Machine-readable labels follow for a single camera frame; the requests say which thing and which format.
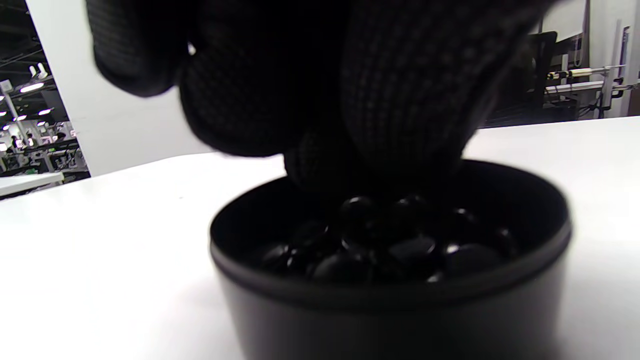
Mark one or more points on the black round container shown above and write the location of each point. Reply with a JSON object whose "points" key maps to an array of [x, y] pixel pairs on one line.
{"points": [[350, 325]]}

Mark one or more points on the pile of black Go stones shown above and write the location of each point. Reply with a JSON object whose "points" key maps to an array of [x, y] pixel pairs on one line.
{"points": [[415, 250]]}

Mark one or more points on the person's left hand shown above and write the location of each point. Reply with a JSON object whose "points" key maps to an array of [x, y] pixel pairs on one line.
{"points": [[300, 75]]}

